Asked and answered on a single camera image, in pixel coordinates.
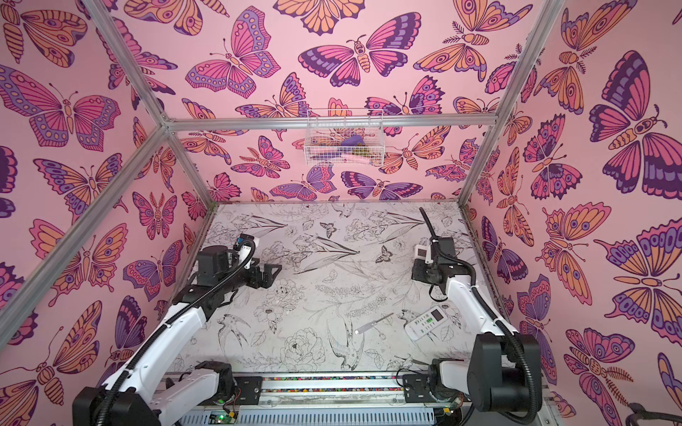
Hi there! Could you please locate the white remote with display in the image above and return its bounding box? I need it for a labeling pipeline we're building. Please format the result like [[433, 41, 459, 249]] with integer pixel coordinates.
[[404, 306, 449, 341]]

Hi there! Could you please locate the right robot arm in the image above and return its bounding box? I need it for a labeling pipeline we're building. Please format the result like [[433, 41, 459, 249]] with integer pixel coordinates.
[[411, 236, 543, 425]]

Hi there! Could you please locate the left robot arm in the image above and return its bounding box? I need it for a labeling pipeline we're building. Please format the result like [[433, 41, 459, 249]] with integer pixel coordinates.
[[72, 234, 282, 425]]

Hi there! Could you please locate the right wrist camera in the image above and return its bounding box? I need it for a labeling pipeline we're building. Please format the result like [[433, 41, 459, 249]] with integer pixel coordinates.
[[415, 245, 433, 264]]

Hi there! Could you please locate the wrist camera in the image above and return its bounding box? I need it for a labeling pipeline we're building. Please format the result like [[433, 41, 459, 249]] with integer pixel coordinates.
[[415, 245, 433, 264], [234, 234, 259, 253]]

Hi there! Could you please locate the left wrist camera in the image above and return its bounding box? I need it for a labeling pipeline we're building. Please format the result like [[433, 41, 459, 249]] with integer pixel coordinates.
[[234, 234, 259, 253]]

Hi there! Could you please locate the white vented cable duct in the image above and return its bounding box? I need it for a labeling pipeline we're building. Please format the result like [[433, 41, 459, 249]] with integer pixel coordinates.
[[179, 408, 437, 426]]

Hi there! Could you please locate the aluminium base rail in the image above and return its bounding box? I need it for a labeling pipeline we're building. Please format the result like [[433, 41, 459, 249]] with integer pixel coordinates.
[[159, 371, 550, 411]]

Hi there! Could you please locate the white wire basket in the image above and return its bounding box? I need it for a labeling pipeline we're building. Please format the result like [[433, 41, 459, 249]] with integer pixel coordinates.
[[302, 108, 385, 168]]

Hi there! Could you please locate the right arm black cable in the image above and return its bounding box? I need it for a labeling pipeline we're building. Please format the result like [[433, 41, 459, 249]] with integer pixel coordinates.
[[418, 206, 543, 426]]

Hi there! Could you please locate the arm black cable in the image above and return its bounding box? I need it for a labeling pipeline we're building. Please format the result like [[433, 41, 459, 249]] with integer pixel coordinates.
[[418, 206, 543, 426], [92, 236, 258, 426]]

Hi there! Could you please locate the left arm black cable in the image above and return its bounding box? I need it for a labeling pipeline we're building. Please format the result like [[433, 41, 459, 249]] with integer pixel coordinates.
[[92, 236, 258, 426]]

